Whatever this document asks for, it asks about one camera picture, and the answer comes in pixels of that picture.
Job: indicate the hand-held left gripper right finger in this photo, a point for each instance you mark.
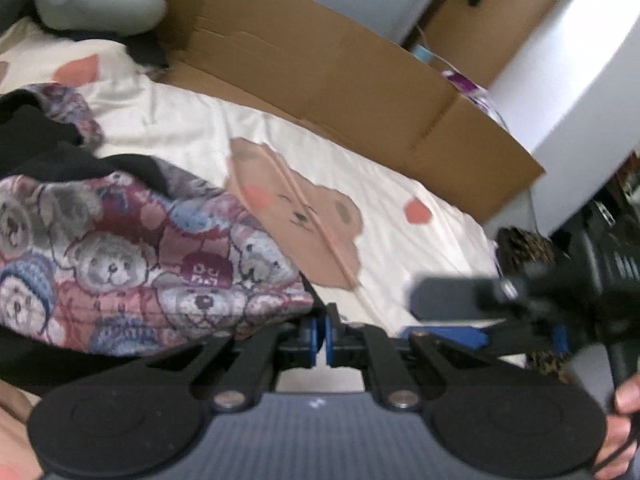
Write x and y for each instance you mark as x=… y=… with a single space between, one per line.
x=331 y=337

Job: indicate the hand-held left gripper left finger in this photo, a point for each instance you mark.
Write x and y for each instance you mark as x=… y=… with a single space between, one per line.
x=311 y=337

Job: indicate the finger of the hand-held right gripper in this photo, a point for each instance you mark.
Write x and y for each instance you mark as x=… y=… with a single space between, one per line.
x=445 y=337
x=450 y=297

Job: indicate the person's right hand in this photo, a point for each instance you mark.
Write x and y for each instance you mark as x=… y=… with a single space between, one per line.
x=625 y=435

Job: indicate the leopard print cloth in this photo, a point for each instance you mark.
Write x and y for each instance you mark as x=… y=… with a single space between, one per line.
x=525 y=250

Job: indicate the white cabinet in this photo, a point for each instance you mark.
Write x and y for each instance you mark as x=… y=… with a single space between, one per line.
x=575 y=60

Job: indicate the purple white packet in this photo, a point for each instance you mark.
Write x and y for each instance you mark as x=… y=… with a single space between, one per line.
x=467 y=85

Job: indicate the cream bear print bed sheet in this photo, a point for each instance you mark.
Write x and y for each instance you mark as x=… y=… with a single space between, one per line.
x=200 y=125

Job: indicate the brown cardboard sheet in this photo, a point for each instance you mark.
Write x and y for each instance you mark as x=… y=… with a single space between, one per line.
x=325 y=60

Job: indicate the brown cardboard box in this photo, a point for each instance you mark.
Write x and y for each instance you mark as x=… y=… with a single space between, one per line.
x=480 y=25

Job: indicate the dark cloth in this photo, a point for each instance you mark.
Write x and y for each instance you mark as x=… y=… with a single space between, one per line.
x=145 y=50

